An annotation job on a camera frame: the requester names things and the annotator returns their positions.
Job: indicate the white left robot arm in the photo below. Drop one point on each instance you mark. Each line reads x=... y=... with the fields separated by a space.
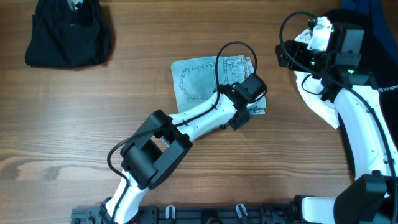
x=155 y=150

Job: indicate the black logo t-shirt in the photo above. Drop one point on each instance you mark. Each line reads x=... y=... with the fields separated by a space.
x=376 y=59

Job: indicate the blue garment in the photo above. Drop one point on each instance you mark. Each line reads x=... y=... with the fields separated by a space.
x=373 y=9

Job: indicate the folded dark green garment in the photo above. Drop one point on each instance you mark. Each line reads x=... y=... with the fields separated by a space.
x=68 y=34

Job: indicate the light blue denim shorts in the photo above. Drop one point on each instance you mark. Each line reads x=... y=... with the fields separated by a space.
x=194 y=85

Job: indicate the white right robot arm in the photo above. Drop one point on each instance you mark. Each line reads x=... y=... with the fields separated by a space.
x=343 y=79

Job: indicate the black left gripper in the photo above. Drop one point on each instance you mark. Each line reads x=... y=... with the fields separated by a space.
x=235 y=121

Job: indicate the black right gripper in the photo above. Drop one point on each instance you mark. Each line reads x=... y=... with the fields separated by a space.
x=286 y=55

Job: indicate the white printed t-shirt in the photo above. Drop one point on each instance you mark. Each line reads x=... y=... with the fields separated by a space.
x=325 y=109

